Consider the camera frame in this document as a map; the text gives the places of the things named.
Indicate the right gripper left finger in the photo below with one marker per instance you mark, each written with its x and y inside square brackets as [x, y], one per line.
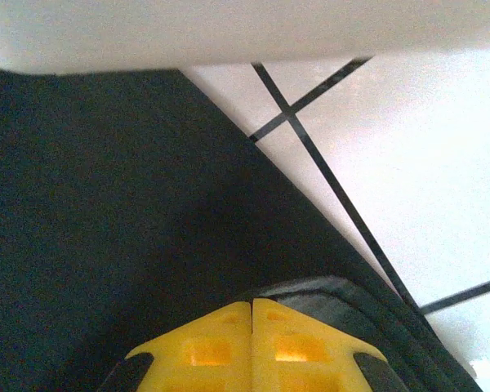
[204, 355]

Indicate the black t-shirt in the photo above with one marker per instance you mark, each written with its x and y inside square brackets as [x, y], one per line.
[106, 204]

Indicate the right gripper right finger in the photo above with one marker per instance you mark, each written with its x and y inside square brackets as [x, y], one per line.
[302, 355]

